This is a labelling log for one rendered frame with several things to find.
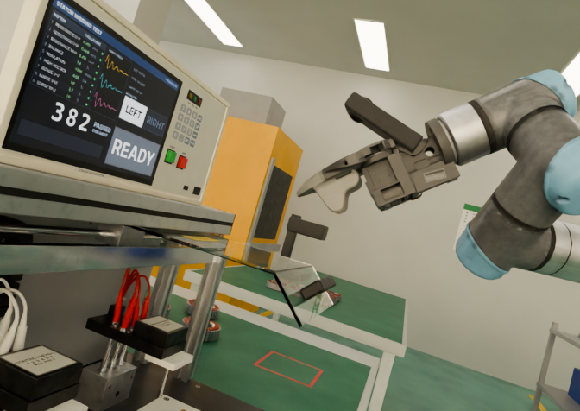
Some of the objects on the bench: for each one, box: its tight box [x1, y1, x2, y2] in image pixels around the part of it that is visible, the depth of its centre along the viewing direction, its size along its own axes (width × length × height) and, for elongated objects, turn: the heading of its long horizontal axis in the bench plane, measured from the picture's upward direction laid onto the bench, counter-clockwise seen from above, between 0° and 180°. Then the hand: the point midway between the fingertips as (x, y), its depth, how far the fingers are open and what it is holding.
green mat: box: [127, 286, 371, 411], centre depth 123 cm, size 94×61×1 cm, turn 152°
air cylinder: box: [73, 358, 137, 411], centre depth 71 cm, size 5×8×6 cm
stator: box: [181, 316, 221, 342], centre depth 122 cm, size 11×11×4 cm
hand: (303, 186), depth 62 cm, fingers closed
